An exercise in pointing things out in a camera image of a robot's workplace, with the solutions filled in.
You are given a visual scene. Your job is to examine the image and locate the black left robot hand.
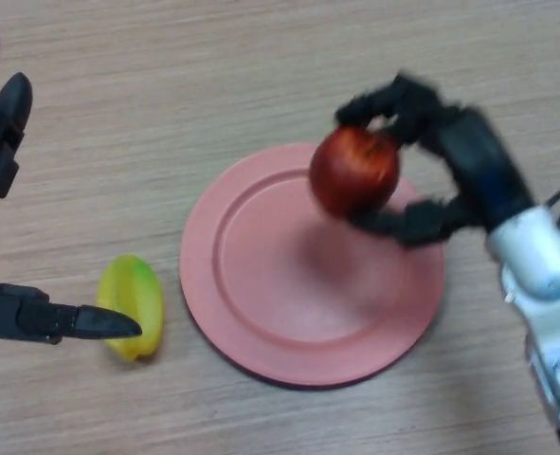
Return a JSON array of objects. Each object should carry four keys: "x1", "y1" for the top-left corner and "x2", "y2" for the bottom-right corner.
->
[{"x1": 0, "y1": 16, "x2": 143, "y2": 345}]

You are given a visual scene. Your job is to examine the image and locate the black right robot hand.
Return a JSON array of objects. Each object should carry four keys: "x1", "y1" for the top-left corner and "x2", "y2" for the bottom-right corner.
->
[{"x1": 334, "y1": 71, "x2": 536, "y2": 250}]

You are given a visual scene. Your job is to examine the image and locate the red apple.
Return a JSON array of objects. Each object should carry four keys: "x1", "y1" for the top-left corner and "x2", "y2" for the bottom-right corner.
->
[{"x1": 309, "y1": 125, "x2": 401, "y2": 220}]

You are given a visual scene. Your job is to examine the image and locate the pink round plate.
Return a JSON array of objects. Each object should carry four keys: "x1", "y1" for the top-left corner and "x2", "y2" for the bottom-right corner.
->
[{"x1": 178, "y1": 143, "x2": 446, "y2": 391}]

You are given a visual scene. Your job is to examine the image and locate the yellow green starfruit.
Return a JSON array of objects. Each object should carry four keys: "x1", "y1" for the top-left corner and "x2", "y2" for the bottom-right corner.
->
[{"x1": 96, "y1": 254, "x2": 166, "y2": 364}]

